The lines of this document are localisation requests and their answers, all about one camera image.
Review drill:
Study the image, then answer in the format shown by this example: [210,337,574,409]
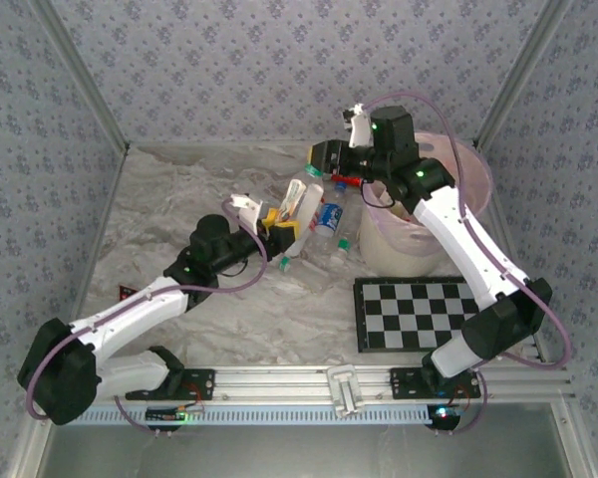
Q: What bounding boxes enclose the cream label bottle green cap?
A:
[277,163,326,224]

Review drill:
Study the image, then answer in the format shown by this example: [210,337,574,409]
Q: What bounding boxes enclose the blue script label bottle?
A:
[313,180,349,239]

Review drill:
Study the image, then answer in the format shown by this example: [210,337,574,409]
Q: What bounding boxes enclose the translucent pink plastic bin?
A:
[358,129,492,278]

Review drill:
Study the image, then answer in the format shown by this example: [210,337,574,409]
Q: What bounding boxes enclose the red glitter bottle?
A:
[330,172,368,188]

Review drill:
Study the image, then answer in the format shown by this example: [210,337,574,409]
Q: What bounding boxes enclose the black white checkerboard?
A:
[353,276,482,354]

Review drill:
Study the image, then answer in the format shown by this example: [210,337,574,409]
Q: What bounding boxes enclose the grey metal panel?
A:
[39,425,579,478]

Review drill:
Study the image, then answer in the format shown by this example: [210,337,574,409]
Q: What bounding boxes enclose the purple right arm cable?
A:
[362,91,573,435]

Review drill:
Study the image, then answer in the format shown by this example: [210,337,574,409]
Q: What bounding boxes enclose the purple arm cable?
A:
[362,91,573,435]
[25,198,270,437]

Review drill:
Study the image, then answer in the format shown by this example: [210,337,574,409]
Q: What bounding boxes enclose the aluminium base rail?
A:
[94,364,577,405]

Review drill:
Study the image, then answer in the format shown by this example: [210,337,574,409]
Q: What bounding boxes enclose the white clamp bracket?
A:
[326,363,365,417]

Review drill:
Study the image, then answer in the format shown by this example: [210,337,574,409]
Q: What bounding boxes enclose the aluminium frame post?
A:
[28,0,131,153]
[475,0,577,148]

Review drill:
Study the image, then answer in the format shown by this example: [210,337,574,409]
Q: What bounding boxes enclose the light blue slotted cable duct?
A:
[72,403,443,427]

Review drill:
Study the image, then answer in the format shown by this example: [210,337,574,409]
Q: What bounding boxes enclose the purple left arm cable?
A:
[25,198,270,437]

